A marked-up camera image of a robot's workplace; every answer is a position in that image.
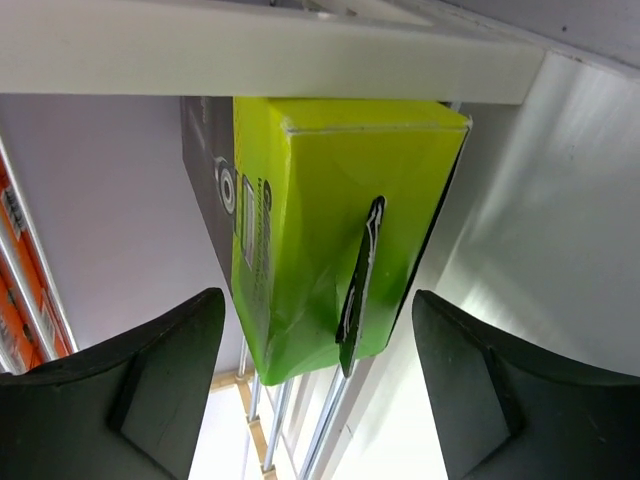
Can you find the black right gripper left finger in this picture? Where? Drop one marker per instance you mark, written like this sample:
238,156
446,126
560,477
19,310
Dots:
130,407

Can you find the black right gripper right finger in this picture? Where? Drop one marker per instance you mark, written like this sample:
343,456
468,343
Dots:
505,408

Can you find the orange Gillette razor box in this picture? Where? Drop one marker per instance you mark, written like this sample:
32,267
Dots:
31,326

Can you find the black green razor box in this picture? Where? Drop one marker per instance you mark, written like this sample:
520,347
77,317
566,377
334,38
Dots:
319,212

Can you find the cream metal wire shelf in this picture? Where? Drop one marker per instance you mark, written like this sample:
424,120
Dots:
540,233

